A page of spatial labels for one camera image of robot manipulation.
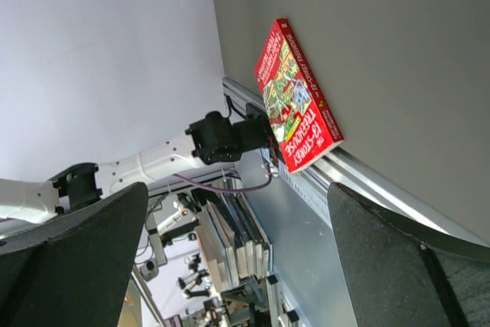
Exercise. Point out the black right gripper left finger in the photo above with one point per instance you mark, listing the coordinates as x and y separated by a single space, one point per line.
74 270

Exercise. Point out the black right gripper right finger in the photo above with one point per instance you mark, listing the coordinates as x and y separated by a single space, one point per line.
400 272

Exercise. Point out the red 13-storey treehouse book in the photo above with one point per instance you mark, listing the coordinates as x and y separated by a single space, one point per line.
298 112

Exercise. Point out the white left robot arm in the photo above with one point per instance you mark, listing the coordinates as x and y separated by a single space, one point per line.
213 139

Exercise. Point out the aluminium mounting rail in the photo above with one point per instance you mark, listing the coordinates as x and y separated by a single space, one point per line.
294 212

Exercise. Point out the stacked items beyond rail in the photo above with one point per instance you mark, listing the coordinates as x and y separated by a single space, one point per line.
233 243

